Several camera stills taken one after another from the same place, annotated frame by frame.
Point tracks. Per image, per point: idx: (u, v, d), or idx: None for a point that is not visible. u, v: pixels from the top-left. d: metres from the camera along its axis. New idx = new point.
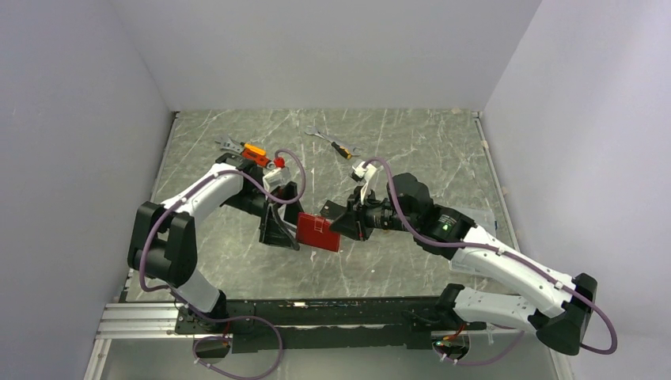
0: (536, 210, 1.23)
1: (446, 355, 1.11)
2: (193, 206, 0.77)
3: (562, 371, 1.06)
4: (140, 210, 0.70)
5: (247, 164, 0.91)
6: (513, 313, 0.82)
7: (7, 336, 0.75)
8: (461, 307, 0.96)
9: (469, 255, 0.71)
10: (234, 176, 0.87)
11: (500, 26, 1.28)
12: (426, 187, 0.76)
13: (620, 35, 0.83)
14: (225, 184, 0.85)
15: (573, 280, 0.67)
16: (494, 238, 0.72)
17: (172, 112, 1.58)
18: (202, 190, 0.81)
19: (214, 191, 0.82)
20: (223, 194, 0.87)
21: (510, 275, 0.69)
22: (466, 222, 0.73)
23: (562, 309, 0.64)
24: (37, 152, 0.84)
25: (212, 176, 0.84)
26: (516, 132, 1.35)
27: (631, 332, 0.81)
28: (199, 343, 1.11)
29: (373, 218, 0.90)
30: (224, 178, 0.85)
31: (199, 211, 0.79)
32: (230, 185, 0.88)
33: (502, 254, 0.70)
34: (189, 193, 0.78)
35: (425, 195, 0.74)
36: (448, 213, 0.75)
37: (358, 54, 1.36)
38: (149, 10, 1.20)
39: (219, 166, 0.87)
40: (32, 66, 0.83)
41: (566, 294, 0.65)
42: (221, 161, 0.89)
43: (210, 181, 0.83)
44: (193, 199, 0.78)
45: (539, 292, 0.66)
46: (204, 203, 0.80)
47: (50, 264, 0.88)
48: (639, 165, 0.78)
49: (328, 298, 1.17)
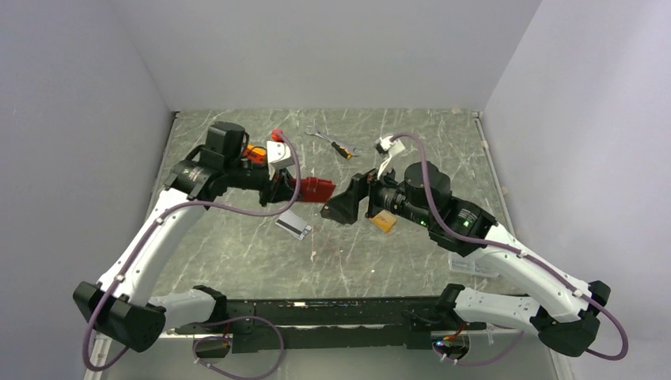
0: (535, 210, 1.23)
1: (446, 354, 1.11)
2: (134, 281, 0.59)
3: (562, 372, 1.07)
4: (76, 294, 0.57)
5: (203, 186, 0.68)
6: (516, 314, 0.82)
7: (9, 336, 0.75)
8: (461, 307, 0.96)
9: (489, 255, 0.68)
10: (185, 210, 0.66)
11: (501, 25, 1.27)
12: (447, 178, 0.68)
13: (623, 33, 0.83)
14: (176, 229, 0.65)
15: (589, 287, 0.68)
16: (513, 238, 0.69)
17: (172, 112, 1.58)
18: (145, 250, 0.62)
19: (160, 246, 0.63)
20: (181, 232, 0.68)
21: (531, 280, 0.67)
22: (487, 220, 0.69)
23: (579, 317, 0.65)
24: (38, 151, 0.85)
25: (154, 223, 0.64)
26: (517, 132, 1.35)
27: (631, 331, 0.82)
28: (199, 343, 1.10)
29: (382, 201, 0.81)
30: (171, 220, 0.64)
31: (147, 279, 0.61)
32: (187, 221, 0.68)
33: (523, 256, 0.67)
34: (126, 264, 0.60)
35: (445, 188, 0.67)
36: (467, 207, 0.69)
37: (359, 53, 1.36)
38: (149, 11, 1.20)
39: (172, 195, 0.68)
40: (33, 66, 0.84)
41: (584, 302, 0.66)
42: (172, 188, 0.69)
43: (153, 231, 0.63)
44: (133, 268, 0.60)
45: (557, 298, 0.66)
46: (152, 265, 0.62)
47: (51, 264, 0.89)
48: (641, 165, 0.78)
49: (328, 298, 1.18)
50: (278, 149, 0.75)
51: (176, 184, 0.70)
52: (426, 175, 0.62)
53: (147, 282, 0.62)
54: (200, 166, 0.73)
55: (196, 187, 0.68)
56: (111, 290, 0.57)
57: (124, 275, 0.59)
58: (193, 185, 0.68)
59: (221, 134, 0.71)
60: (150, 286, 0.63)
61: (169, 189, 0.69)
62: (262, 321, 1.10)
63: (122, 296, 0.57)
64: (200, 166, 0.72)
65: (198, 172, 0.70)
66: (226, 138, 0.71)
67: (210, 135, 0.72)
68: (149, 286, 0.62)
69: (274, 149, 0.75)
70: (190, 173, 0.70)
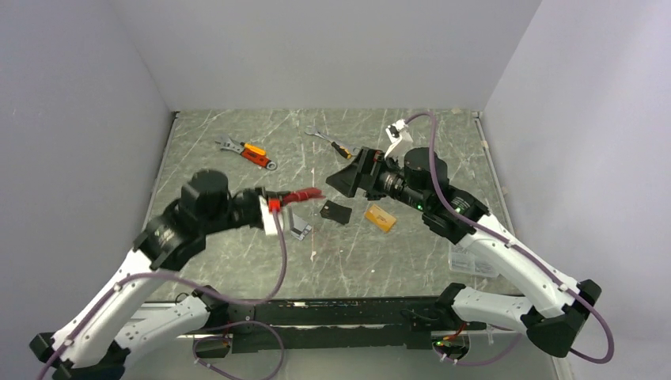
0: (535, 210, 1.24)
1: (446, 355, 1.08)
2: (81, 347, 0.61)
3: (562, 372, 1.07)
4: (32, 343, 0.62)
5: (167, 256, 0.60)
6: (509, 312, 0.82)
7: (8, 336, 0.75)
8: (460, 305, 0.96)
9: (476, 241, 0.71)
10: (145, 280, 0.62)
11: (502, 25, 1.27)
12: (445, 164, 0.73)
13: (622, 33, 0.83)
14: (132, 298, 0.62)
15: (578, 285, 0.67)
16: (505, 229, 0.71)
17: (172, 112, 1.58)
18: (98, 317, 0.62)
19: (113, 314, 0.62)
20: (143, 296, 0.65)
21: (517, 271, 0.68)
22: (480, 210, 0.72)
23: (562, 312, 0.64)
24: (38, 151, 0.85)
25: (111, 291, 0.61)
26: (517, 132, 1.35)
27: (631, 331, 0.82)
28: (199, 343, 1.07)
29: (384, 183, 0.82)
30: (127, 290, 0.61)
31: (96, 342, 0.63)
32: (147, 289, 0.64)
33: (511, 245, 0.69)
34: (77, 327, 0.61)
35: (442, 172, 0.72)
36: (461, 196, 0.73)
37: (359, 53, 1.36)
38: (149, 11, 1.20)
39: (136, 261, 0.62)
40: (33, 66, 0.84)
41: (570, 298, 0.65)
42: (138, 251, 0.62)
43: (108, 298, 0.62)
44: (82, 333, 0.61)
45: (541, 291, 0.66)
46: (103, 332, 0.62)
47: (51, 264, 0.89)
48: (642, 165, 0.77)
49: (328, 298, 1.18)
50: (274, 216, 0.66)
51: (144, 245, 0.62)
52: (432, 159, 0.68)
53: (100, 341, 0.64)
54: (176, 223, 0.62)
55: (159, 260, 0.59)
56: (58, 352, 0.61)
57: (73, 339, 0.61)
58: (160, 252, 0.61)
59: (196, 195, 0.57)
60: (102, 344, 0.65)
61: (136, 251, 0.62)
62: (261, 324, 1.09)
63: (66, 360, 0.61)
64: (175, 224, 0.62)
65: (170, 234, 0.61)
66: (201, 200, 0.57)
67: (185, 193, 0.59)
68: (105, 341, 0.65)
69: (269, 218, 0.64)
70: (161, 235, 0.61)
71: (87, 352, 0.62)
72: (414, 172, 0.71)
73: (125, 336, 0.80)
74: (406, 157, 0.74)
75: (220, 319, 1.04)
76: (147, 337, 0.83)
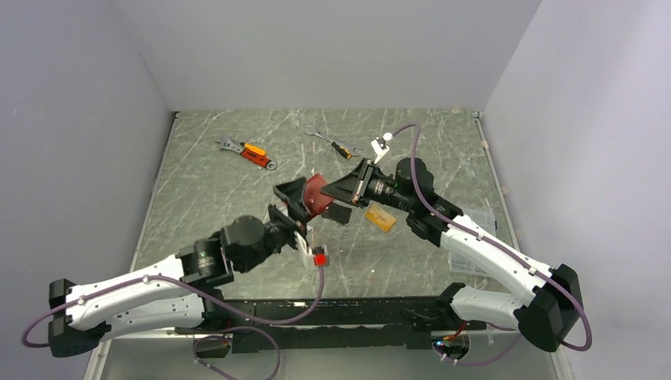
0: (534, 211, 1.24)
1: (446, 355, 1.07)
2: (86, 311, 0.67)
3: (562, 372, 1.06)
4: (54, 283, 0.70)
5: (195, 279, 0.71)
6: (502, 307, 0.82)
7: (8, 336, 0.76)
8: (457, 302, 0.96)
9: (451, 238, 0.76)
10: (169, 286, 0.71)
11: (502, 25, 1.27)
12: (430, 176, 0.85)
13: (621, 34, 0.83)
14: (153, 293, 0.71)
15: (550, 268, 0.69)
16: (477, 226, 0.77)
17: (172, 112, 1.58)
18: (119, 294, 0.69)
19: (128, 299, 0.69)
20: (159, 296, 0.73)
21: (489, 260, 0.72)
22: (454, 211, 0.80)
23: (534, 294, 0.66)
24: (38, 151, 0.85)
25: (141, 279, 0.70)
26: (517, 132, 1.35)
27: (631, 332, 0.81)
28: (199, 343, 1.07)
29: (374, 189, 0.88)
30: (153, 286, 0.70)
31: (97, 316, 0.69)
32: (168, 292, 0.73)
33: (481, 239, 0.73)
34: (96, 294, 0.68)
35: (426, 180, 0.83)
36: (440, 203, 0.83)
37: (359, 53, 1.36)
38: (149, 11, 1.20)
39: (172, 265, 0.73)
40: (33, 66, 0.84)
41: (540, 280, 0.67)
42: (175, 260, 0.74)
43: (134, 283, 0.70)
44: (95, 301, 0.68)
45: (513, 277, 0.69)
46: (108, 309, 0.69)
47: (51, 264, 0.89)
48: (642, 165, 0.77)
49: (328, 298, 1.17)
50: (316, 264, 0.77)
51: (186, 257, 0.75)
52: (413, 167, 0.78)
53: (100, 317, 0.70)
54: (217, 254, 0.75)
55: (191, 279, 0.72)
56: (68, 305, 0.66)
57: (85, 302, 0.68)
58: (195, 272, 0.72)
59: (237, 241, 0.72)
60: (96, 321, 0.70)
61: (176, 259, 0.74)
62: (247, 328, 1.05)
63: (69, 316, 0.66)
64: (213, 255, 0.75)
65: (206, 262, 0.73)
66: (235, 246, 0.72)
67: (232, 229, 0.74)
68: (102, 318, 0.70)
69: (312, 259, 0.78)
70: (201, 259, 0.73)
71: (84, 321, 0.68)
72: (404, 179, 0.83)
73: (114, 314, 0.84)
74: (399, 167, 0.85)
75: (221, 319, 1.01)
76: (133, 322, 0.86)
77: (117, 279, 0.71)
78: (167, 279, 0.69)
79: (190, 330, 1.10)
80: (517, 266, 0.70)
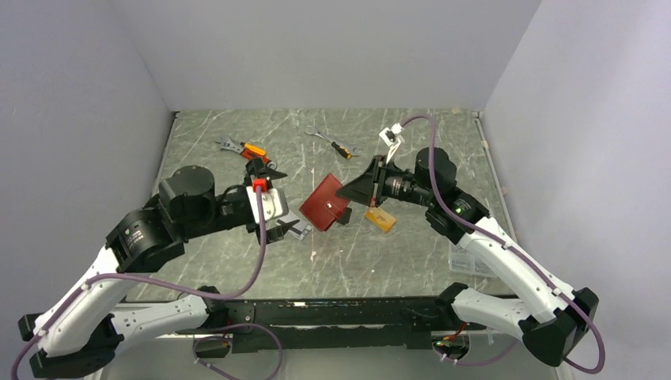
0: (534, 211, 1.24)
1: (446, 355, 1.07)
2: (52, 339, 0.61)
3: (563, 372, 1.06)
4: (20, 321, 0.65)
5: (134, 261, 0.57)
6: (506, 316, 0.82)
7: (9, 336, 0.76)
8: (460, 304, 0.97)
9: (474, 241, 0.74)
10: (113, 283, 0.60)
11: (501, 25, 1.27)
12: (454, 167, 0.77)
13: (623, 34, 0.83)
14: (102, 296, 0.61)
15: (574, 291, 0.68)
16: (504, 232, 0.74)
17: (172, 112, 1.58)
18: (70, 312, 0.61)
19: (83, 313, 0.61)
20: (115, 294, 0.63)
21: (512, 271, 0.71)
22: (480, 211, 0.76)
23: (555, 316, 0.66)
24: (39, 151, 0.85)
25: (79, 289, 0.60)
26: (517, 132, 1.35)
27: (631, 332, 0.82)
28: (199, 343, 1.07)
29: (392, 187, 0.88)
30: (96, 289, 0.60)
31: (70, 337, 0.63)
32: (119, 288, 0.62)
33: (507, 248, 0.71)
34: (51, 319, 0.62)
35: (450, 173, 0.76)
36: (465, 198, 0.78)
37: (359, 52, 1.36)
38: (148, 11, 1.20)
39: (108, 258, 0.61)
40: (33, 66, 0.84)
41: (562, 302, 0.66)
42: (111, 248, 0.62)
43: (77, 295, 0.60)
44: (54, 326, 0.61)
45: (534, 294, 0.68)
46: (74, 328, 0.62)
47: (51, 265, 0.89)
48: (642, 166, 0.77)
49: (328, 298, 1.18)
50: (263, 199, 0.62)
51: (116, 242, 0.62)
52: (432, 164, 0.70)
53: (75, 336, 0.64)
54: (150, 222, 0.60)
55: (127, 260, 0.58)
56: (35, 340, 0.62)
57: (48, 329, 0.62)
58: (130, 252, 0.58)
59: (183, 193, 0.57)
60: (77, 340, 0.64)
61: (108, 248, 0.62)
62: (260, 327, 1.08)
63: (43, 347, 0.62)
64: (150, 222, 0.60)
65: (140, 234, 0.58)
66: (177, 201, 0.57)
67: (164, 189, 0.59)
68: (81, 336, 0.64)
69: (255, 198, 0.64)
70: (131, 234, 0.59)
71: (61, 345, 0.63)
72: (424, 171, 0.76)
73: (121, 323, 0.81)
74: (418, 156, 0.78)
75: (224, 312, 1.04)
76: (143, 328, 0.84)
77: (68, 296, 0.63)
78: (100, 279, 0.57)
79: (190, 330, 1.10)
80: (541, 282, 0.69)
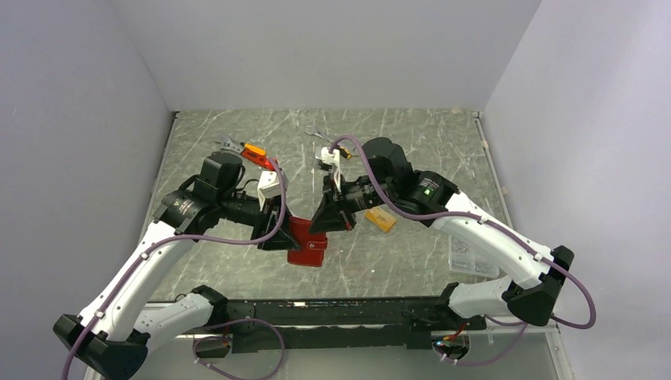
0: (534, 210, 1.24)
1: (446, 355, 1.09)
2: (113, 318, 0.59)
3: (562, 372, 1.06)
4: (57, 325, 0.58)
5: (191, 222, 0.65)
6: (491, 294, 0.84)
7: (10, 336, 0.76)
8: (454, 301, 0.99)
9: (449, 222, 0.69)
10: (172, 246, 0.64)
11: (501, 25, 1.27)
12: (399, 148, 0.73)
13: (622, 34, 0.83)
14: (161, 264, 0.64)
15: (552, 252, 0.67)
16: (475, 206, 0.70)
17: (172, 112, 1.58)
18: (130, 285, 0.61)
19: (143, 284, 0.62)
20: (168, 265, 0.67)
21: (491, 244, 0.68)
22: (449, 188, 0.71)
23: (540, 281, 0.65)
24: (39, 151, 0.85)
25: (140, 258, 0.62)
26: (517, 132, 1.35)
27: (632, 333, 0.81)
28: (200, 343, 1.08)
29: (356, 199, 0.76)
30: (156, 256, 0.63)
31: (128, 315, 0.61)
32: (173, 255, 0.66)
33: (484, 222, 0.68)
34: (107, 299, 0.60)
35: (399, 155, 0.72)
36: (428, 177, 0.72)
37: (360, 53, 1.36)
38: (148, 11, 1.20)
39: (161, 230, 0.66)
40: (34, 66, 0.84)
41: (545, 266, 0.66)
42: (160, 221, 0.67)
43: (138, 265, 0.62)
44: (113, 305, 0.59)
45: (517, 264, 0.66)
46: (134, 304, 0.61)
47: (51, 264, 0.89)
48: (642, 166, 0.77)
49: (328, 298, 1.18)
50: (270, 176, 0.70)
51: (165, 216, 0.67)
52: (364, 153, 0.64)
53: (127, 319, 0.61)
54: (192, 197, 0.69)
55: (184, 222, 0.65)
56: (90, 326, 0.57)
57: (104, 311, 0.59)
58: (182, 220, 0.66)
59: (227, 165, 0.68)
60: (132, 321, 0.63)
61: (157, 222, 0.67)
62: (261, 322, 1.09)
63: (100, 333, 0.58)
64: (191, 198, 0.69)
65: (188, 204, 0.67)
66: (223, 169, 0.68)
67: (207, 166, 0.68)
68: (132, 321, 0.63)
69: (267, 174, 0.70)
70: (180, 206, 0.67)
71: (116, 330, 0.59)
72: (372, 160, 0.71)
73: (141, 324, 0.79)
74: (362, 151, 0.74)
75: (224, 305, 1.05)
76: (162, 325, 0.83)
77: (116, 278, 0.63)
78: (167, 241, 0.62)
79: (191, 329, 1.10)
80: (521, 249, 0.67)
